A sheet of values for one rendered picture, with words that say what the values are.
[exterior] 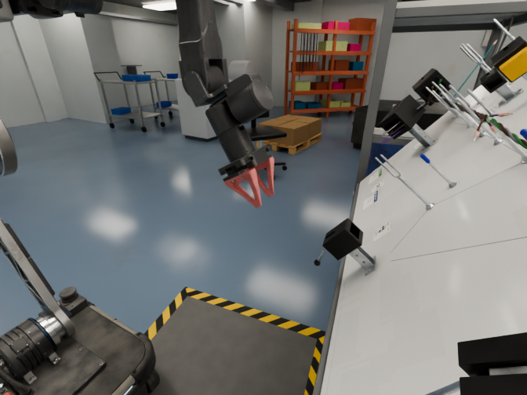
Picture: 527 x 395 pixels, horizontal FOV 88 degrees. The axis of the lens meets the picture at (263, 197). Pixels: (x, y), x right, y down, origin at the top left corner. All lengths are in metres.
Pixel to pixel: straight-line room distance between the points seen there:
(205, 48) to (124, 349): 1.19
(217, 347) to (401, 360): 1.26
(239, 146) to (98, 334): 1.17
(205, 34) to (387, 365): 0.55
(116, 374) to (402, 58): 7.93
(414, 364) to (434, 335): 0.04
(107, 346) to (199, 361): 0.42
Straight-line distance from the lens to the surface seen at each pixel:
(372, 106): 1.11
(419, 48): 8.15
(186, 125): 5.25
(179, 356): 1.60
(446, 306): 0.42
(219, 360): 1.55
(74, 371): 1.39
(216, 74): 0.55
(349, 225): 0.55
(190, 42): 0.54
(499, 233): 0.47
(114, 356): 1.39
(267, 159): 0.55
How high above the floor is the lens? 1.30
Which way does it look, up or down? 27 degrees down
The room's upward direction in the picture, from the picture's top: straight up
